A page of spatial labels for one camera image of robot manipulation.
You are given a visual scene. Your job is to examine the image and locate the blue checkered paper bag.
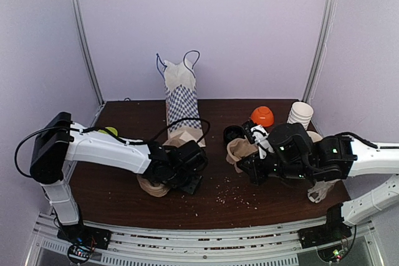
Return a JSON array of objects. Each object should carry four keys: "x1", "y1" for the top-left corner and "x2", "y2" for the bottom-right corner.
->
[{"x1": 156, "y1": 50, "x2": 206, "y2": 148}]

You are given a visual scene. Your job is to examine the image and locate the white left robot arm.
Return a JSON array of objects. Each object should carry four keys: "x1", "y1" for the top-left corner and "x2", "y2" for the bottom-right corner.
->
[{"x1": 23, "y1": 112, "x2": 208, "y2": 244}]

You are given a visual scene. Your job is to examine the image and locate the ceramic mug with coral print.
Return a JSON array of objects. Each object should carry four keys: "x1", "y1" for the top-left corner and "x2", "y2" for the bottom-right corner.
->
[{"x1": 307, "y1": 131, "x2": 323, "y2": 143}]

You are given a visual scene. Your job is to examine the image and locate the right aluminium frame post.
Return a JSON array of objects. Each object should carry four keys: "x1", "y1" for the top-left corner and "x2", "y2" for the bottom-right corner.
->
[{"x1": 302, "y1": 0, "x2": 337, "y2": 103}]

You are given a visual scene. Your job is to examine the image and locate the white paper cup stack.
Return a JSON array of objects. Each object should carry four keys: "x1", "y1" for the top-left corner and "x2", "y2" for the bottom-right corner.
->
[{"x1": 287, "y1": 102, "x2": 314, "y2": 130}]

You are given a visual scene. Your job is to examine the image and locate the cardboard cup carrier stack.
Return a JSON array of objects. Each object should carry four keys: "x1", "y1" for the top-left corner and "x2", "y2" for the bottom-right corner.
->
[{"x1": 136, "y1": 141, "x2": 181, "y2": 199}]

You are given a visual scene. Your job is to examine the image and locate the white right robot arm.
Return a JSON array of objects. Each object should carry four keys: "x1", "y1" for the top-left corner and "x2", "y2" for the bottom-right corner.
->
[{"x1": 237, "y1": 120, "x2": 398, "y2": 242}]

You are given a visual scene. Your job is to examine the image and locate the single cardboard cup carrier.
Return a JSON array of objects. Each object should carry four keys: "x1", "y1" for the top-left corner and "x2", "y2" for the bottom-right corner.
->
[{"x1": 226, "y1": 138, "x2": 258, "y2": 173}]

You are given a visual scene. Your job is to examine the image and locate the metal front rail base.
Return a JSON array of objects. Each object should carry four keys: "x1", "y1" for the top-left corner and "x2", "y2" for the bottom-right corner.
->
[{"x1": 22, "y1": 214, "x2": 388, "y2": 265}]

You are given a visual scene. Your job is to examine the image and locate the green plastic bowl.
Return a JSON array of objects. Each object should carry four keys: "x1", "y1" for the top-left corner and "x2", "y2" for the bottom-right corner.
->
[{"x1": 97, "y1": 126, "x2": 118, "y2": 136}]

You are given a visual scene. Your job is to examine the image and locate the black cup lid stack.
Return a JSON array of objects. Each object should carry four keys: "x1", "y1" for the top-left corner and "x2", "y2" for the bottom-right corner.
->
[{"x1": 223, "y1": 125, "x2": 245, "y2": 145}]

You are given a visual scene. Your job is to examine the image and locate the orange plastic bowl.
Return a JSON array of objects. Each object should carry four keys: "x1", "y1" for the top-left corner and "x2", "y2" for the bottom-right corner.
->
[{"x1": 250, "y1": 106, "x2": 275, "y2": 128}]

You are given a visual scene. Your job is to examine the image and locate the aluminium frame post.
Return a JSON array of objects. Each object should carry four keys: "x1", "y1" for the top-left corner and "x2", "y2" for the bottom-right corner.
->
[
  {"x1": 71, "y1": 0, "x2": 105, "y2": 106},
  {"x1": 302, "y1": 0, "x2": 337, "y2": 103}
]

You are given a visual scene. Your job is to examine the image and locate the left aluminium frame post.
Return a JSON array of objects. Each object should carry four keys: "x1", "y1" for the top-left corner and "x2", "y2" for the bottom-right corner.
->
[{"x1": 71, "y1": 0, "x2": 105, "y2": 106}]

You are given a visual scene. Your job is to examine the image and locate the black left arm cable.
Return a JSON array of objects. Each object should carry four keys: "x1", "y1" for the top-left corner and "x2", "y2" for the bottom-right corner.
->
[{"x1": 14, "y1": 118, "x2": 211, "y2": 179}]

